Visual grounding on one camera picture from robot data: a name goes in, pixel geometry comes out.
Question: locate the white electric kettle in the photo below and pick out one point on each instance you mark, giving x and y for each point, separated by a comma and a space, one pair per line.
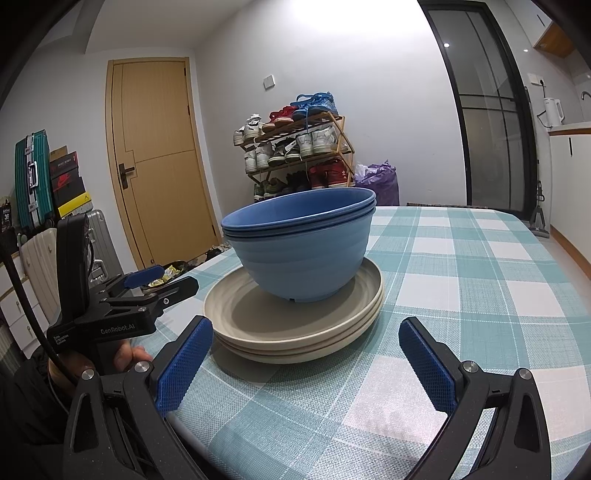
553, 113

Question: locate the white kitchen counter cabinet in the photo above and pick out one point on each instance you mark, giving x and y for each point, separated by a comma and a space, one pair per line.
572, 184

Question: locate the cream ribbed suitcase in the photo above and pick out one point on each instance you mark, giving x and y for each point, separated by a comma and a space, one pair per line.
41, 267

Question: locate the yellow black shoe box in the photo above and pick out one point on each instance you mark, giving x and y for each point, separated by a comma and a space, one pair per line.
76, 207

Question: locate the white drawer unit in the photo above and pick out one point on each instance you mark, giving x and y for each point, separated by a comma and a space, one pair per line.
18, 318

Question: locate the small dark sign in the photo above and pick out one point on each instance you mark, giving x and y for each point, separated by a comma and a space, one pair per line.
5, 217

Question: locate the wooden door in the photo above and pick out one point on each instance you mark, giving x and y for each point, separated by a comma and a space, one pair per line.
161, 194

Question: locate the teal checkered tablecloth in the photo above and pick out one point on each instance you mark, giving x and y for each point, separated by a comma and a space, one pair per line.
438, 277

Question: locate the scattered group of sneakers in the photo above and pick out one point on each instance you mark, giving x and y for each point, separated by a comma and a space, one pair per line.
217, 253

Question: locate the grey stick vacuum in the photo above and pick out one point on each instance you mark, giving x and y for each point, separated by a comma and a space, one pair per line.
540, 221

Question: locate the person's left forearm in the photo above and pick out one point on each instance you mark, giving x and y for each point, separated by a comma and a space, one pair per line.
27, 415

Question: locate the person's left hand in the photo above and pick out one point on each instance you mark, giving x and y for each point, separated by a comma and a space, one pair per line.
134, 357

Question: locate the purple plastic bag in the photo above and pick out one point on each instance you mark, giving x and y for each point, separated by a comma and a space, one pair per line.
383, 189

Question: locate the silver suitcase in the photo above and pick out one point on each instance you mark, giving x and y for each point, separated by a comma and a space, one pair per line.
104, 240

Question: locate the shoe rack with shoes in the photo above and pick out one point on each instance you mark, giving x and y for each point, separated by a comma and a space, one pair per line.
318, 104

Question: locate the black framed glass door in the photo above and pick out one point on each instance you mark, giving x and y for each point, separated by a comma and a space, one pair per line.
489, 152

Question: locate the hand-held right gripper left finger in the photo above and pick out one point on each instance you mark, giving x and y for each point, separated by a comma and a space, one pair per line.
184, 364

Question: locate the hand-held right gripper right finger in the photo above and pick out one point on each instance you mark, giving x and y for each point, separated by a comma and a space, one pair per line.
429, 369

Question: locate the teal suitcase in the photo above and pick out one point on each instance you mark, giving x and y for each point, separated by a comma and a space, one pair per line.
39, 184

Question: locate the pile of yellow snack wrappers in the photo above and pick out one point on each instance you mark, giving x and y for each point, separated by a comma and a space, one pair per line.
171, 272

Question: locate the brown shoe box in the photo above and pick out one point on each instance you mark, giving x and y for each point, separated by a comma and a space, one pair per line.
62, 154

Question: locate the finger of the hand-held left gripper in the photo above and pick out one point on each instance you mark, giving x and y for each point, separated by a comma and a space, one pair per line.
178, 290
144, 276

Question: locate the white wall socket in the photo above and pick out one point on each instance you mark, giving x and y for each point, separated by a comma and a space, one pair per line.
536, 79

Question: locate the white wall cabinet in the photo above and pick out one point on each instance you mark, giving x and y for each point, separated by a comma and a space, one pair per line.
554, 41

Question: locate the white wall switch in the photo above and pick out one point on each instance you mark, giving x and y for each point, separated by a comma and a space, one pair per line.
269, 81

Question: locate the black red shoe box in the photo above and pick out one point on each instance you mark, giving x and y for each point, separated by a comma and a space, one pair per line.
67, 187

